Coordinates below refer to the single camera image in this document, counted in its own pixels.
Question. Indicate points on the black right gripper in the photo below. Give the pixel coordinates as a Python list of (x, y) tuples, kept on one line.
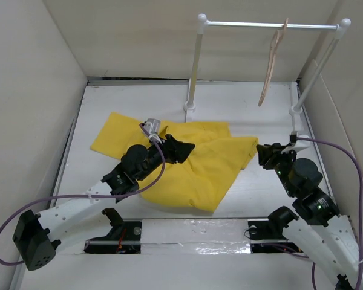
[(265, 150)]

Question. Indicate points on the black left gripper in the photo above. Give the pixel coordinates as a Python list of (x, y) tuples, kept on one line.
[(175, 151)]

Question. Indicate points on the yellow trousers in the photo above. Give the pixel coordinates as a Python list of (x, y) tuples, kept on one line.
[(205, 177)]

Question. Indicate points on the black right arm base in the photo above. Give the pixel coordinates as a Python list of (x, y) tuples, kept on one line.
[(266, 235)]

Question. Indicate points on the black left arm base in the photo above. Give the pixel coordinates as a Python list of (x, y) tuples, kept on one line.
[(124, 237)]

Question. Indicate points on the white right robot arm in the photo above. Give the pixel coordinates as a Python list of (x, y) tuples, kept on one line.
[(313, 222)]

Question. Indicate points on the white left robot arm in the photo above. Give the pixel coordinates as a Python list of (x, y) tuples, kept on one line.
[(93, 214)]

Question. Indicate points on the wooden clothes hanger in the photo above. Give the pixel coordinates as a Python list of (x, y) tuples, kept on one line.
[(274, 44)]

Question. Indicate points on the white clothes rack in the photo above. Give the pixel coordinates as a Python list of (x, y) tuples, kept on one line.
[(250, 108)]

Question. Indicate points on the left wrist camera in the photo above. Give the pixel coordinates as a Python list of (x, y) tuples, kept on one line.
[(152, 126)]

